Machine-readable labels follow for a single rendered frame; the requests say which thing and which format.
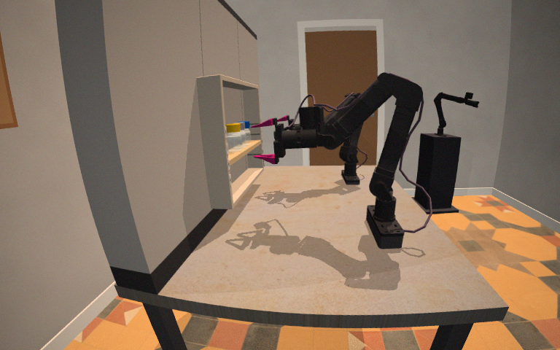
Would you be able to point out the light wooden plank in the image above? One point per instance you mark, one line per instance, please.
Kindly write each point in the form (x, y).
(233, 157)

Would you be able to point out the white bottle with grey cap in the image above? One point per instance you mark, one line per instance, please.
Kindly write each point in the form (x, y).
(243, 134)

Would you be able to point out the white bottle with blue cap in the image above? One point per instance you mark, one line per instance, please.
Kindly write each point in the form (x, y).
(248, 134)

